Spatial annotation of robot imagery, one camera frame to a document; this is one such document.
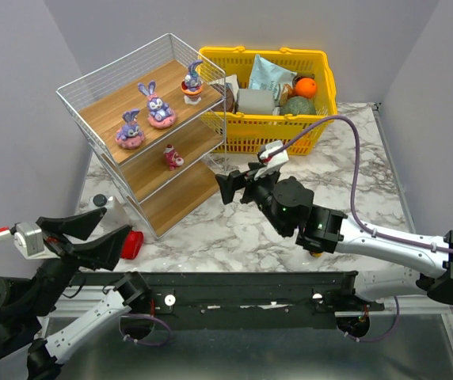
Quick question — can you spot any light blue snack bag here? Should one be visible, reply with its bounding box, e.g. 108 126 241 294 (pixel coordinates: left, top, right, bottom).
248 54 297 102

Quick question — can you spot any yellow plastic basket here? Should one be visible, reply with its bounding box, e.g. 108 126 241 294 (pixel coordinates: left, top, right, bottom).
200 46 337 154

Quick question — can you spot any red bear toy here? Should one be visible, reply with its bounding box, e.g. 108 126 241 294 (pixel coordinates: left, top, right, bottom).
163 144 185 171

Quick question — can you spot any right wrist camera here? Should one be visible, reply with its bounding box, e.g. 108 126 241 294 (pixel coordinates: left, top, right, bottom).
254 140 289 180

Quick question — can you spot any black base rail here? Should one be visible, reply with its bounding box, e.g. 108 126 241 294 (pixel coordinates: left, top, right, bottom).
51 268 386 331

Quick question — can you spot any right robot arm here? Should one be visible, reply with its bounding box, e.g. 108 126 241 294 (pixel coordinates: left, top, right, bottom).
215 163 453 306

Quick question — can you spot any red bell pepper toy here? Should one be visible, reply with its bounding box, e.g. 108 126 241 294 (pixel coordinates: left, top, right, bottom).
120 230 144 260

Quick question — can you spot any purple bunny sundae toy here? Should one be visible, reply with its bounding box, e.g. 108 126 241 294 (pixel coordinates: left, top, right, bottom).
181 59 203 105

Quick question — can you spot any purple pink donut toy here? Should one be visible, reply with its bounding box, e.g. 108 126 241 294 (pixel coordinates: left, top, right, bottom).
115 109 145 150

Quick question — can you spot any grey box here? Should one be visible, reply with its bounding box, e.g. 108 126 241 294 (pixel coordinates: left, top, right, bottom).
236 89 275 115

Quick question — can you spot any white wire wooden shelf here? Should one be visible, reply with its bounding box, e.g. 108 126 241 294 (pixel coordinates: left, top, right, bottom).
57 33 226 238

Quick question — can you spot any white bottle black cap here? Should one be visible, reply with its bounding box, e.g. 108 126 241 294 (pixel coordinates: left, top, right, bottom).
88 193 131 231

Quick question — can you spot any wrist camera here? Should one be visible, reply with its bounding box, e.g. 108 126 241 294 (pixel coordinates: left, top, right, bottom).
254 140 289 180
13 222 45 260

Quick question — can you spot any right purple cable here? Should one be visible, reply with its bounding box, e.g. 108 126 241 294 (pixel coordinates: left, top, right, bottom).
268 115 453 344

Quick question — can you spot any purple bunny donut toy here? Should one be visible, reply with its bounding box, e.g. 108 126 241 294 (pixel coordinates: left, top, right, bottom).
137 81 177 129

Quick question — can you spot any brown round container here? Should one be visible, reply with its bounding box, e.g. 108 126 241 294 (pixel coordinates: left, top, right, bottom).
226 86 235 113

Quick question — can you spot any green melon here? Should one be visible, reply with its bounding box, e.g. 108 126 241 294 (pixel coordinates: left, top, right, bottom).
280 96 316 116

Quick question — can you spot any orange fruit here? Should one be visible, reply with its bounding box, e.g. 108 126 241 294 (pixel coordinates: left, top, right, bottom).
294 78 318 99

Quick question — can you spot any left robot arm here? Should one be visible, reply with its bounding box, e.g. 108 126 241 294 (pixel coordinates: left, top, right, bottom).
0 207 151 379

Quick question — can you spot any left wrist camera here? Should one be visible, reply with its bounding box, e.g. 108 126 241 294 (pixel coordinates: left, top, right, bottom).
13 222 45 260

